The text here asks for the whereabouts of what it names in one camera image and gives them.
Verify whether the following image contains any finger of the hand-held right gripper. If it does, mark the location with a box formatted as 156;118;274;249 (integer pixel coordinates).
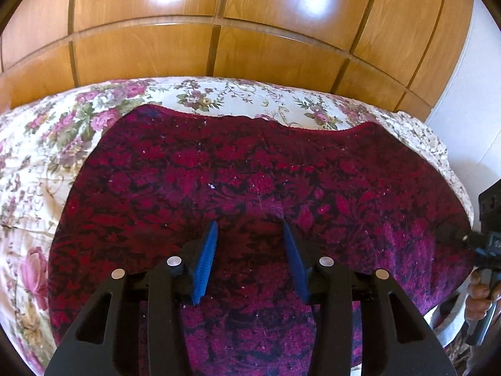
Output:
440;226;487;254

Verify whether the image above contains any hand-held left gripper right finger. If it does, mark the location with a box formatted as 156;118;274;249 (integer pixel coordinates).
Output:
282;222;457;376

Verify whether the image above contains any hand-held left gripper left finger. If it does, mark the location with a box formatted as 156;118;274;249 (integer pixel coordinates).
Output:
45;221;220;376

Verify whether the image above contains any dark red patterned knit garment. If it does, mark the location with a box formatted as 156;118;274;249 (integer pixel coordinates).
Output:
47;104;476;376

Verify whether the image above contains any person's right hand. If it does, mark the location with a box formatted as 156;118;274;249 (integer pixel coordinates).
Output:
465;270;501;320

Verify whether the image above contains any white round container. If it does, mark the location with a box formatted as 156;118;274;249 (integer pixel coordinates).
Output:
428;294;470;346

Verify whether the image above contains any patterned rug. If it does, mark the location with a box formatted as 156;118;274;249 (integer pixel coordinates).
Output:
444;337;486;376

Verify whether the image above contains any floral bedspread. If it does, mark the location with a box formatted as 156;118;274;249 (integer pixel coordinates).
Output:
0;77;474;369

